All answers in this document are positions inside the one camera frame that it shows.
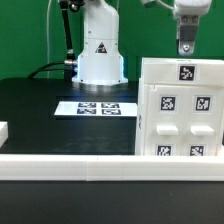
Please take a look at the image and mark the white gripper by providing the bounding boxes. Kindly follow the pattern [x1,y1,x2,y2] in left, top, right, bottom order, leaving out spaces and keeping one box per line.
[173,0,212,56]

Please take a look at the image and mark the small white box with tag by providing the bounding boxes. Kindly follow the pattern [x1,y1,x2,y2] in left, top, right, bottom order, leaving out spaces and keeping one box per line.
[141,58,224,87]

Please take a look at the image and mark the white cabinet body box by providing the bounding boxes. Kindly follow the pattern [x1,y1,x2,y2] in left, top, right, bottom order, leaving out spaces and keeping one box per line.
[135,83,224,156]

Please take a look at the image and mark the white door panel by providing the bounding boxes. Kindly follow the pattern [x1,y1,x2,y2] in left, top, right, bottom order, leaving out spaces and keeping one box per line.
[144,85,186,156]
[183,87,224,156]

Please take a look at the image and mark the white base sheet with tags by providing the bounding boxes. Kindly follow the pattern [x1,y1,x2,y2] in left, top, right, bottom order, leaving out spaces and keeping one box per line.
[54,101,137,117]

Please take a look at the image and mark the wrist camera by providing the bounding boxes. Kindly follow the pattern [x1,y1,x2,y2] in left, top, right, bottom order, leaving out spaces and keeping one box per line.
[140,0,174,10]

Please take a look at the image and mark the black cable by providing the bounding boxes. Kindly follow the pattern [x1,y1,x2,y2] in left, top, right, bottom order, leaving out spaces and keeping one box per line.
[27,61,74,80]

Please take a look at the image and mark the white U-shaped fence frame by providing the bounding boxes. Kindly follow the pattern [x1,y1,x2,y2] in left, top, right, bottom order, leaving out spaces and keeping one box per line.
[0,121,224,182]

